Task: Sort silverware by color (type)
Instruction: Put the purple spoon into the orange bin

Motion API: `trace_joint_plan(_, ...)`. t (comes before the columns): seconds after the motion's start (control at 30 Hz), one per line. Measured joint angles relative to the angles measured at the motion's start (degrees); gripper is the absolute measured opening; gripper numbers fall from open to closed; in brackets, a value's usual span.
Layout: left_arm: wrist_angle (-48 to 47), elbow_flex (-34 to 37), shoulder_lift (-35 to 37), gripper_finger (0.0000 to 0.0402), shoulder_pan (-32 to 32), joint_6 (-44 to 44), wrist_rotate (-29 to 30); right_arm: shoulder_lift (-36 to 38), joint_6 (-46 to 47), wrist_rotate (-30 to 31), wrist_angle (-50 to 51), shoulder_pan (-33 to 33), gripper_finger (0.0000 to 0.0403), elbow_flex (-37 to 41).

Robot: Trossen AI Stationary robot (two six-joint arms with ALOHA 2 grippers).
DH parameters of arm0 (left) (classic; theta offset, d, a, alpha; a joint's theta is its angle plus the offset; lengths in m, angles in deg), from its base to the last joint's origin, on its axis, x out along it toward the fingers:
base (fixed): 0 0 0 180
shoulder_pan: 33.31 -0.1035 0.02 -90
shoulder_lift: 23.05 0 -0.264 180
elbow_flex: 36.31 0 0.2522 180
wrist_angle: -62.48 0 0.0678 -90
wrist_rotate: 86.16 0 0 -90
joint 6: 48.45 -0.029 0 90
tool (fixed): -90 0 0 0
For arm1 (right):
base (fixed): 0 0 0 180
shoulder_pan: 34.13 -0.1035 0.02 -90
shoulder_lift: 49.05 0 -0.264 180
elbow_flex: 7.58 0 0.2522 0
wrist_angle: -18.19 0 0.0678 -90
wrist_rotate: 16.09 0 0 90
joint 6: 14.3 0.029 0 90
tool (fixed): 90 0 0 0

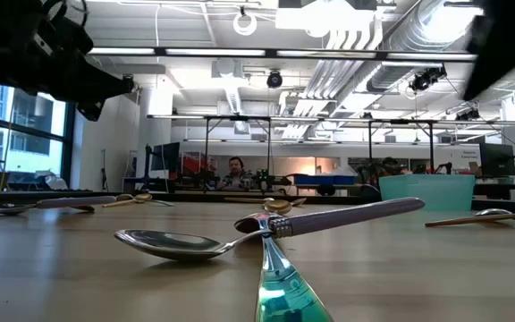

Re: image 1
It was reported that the black computer monitor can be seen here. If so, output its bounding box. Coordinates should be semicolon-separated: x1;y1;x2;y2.
149;141;182;174
478;142;515;177

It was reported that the silver ventilation duct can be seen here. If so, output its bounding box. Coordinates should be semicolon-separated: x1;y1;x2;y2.
367;0;482;93

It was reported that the teal plastic tray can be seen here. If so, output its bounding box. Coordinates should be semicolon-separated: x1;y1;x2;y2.
378;174;477;213

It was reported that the blue storage bin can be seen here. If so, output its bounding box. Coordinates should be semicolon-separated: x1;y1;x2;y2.
292;174;358;186

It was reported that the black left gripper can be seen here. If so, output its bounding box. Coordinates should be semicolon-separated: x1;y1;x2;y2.
0;17;136;123

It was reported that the iridescent rainbow spoon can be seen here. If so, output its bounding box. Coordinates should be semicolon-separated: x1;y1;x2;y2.
233;212;334;322

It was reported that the black workstation frame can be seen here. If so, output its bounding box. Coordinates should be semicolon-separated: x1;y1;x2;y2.
202;114;273;194
367;118;436;175

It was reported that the black metal table frame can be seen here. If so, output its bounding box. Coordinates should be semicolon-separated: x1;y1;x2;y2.
0;190;515;214

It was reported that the white hanging ring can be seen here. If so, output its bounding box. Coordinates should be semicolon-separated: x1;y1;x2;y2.
232;10;258;38

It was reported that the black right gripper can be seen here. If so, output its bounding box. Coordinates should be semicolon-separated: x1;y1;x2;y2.
461;0;515;103

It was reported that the black overhead light bar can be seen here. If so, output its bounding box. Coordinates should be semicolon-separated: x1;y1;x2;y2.
86;46;515;63

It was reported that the large dark-framed window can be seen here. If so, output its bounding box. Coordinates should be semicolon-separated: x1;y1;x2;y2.
0;84;78;191

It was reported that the person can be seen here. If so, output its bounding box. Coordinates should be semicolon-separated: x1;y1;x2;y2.
215;156;255;191
373;156;404;176

